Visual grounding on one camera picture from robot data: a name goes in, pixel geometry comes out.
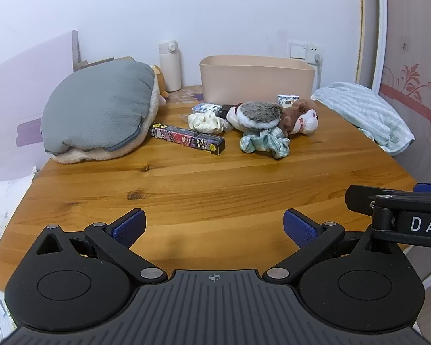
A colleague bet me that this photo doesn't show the white plug with cable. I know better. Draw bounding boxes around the white plug with cable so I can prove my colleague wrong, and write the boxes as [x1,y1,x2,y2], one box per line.
[314,54,323,90]

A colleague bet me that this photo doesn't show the brown monkey plush toy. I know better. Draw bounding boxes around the brown monkey plush toy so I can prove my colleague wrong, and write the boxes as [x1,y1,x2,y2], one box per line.
[279,99,318,138]

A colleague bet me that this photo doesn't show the white wall switch socket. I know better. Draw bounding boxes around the white wall switch socket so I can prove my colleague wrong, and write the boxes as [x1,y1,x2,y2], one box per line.
[287,40,324,64]

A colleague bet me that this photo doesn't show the white wardrobe door frame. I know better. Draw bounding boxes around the white wardrobe door frame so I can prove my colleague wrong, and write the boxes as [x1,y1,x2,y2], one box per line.
[356,0,388,94]

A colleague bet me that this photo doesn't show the blue white tissue pack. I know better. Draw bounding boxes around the blue white tissue pack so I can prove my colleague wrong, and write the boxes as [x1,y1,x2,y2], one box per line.
[276,94,300,108]

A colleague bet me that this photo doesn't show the cream thermos bottle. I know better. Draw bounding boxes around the cream thermos bottle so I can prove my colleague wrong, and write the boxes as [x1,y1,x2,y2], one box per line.
[159,40,182,92]

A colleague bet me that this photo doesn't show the grey hedgehog plush toy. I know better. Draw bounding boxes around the grey hedgehog plush toy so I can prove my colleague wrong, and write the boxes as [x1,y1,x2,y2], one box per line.
[226,101,282,132]

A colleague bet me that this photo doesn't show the beige plastic storage bin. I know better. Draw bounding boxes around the beige plastic storage bin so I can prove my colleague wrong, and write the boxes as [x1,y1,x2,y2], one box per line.
[200,55,315,104]

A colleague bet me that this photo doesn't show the striped light blue blanket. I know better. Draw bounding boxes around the striped light blue blanket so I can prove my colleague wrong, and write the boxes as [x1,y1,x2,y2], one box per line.
[311,82,415,156]

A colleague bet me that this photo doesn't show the long dark printed box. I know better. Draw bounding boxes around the long dark printed box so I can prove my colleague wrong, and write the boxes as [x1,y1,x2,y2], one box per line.
[149,122,226,155]

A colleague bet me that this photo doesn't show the cream satin scrunchie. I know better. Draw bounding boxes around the cream satin scrunchie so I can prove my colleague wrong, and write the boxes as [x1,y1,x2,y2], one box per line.
[187,111,232,135]

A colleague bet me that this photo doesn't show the green plaid scrunchie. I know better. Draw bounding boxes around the green plaid scrunchie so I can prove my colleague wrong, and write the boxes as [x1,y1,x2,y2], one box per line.
[240,126,290,160]

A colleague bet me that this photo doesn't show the grey turtle plush pillow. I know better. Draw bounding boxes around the grey turtle plush pillow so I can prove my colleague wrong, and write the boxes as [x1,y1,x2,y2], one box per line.
[40,59,166,164]

